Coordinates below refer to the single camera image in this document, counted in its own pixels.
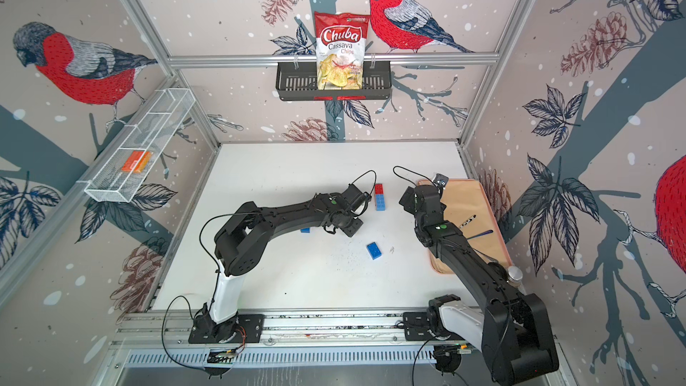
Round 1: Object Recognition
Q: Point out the light blue long lego brick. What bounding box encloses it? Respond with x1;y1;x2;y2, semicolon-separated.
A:
374;194;386;211

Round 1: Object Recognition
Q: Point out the blue square lego brick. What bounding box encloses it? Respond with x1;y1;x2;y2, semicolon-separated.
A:
366;242;382;260

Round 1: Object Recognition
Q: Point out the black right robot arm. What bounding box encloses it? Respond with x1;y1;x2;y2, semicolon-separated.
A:
399;185;559;385

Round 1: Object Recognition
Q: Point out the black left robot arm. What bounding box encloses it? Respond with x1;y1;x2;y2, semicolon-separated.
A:
189;183;372;344

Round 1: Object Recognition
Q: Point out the tan wooden tray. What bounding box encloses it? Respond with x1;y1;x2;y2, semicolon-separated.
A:
441;180;512;270

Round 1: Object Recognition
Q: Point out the metal fork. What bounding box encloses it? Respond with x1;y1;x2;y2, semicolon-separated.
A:
458;214;477;229

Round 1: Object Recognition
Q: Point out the purple spoon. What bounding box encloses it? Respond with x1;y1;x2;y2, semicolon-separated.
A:
466;230;494;241

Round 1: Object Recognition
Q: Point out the clear bottle black cap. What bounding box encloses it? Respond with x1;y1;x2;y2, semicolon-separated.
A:
507;266;523;287

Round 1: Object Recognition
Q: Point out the Chuba cassava chips bag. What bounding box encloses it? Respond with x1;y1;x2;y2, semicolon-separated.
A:
314;13;370;90

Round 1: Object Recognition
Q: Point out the orange red block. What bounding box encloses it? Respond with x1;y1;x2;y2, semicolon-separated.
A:
121;150;152;173

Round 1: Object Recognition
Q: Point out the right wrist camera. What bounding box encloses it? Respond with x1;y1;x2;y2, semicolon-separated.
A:
432;173;449;189

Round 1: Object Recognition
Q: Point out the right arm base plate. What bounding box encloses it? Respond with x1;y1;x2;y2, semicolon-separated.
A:
398;310;445;341

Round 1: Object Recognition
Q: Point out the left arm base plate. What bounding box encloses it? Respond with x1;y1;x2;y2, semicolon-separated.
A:
188;314;265;345

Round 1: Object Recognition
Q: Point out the black wire basket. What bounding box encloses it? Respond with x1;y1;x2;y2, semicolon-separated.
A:
275;61;392;101

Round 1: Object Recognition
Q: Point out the white wire shelf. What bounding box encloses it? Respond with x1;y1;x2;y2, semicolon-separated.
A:
77;88;196;203

